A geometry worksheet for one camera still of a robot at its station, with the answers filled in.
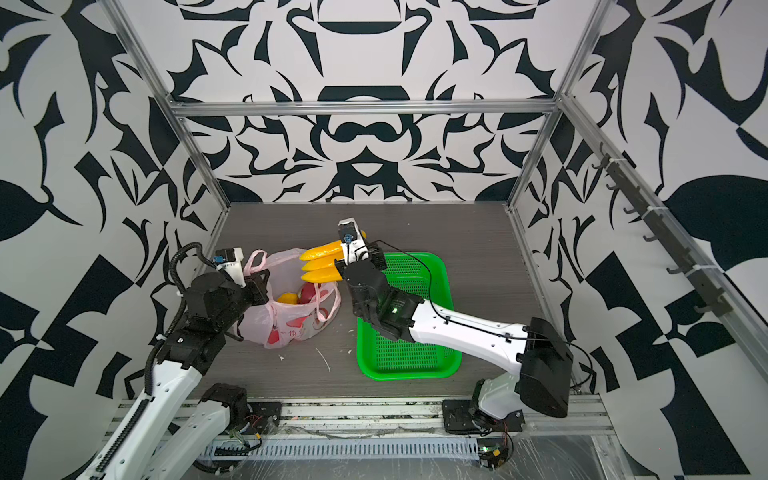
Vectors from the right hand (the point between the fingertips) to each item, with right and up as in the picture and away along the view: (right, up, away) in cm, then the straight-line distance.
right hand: (359, 232), depth 69 cm
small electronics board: (+31, -51, +2) cm, 60 cm away
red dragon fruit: (-17, -17, +19) cm, 30 cm away
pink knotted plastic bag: (-22, -23, +7) cm, 32 cm away
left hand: (-23, -8, +6) cm, 26 cm away
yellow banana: (-10, -8, +6) cm, 14 cm away
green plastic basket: (+18, -13, +22) cm, 32 cm away
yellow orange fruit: (-23, -19, +21) cm, 36 cm away
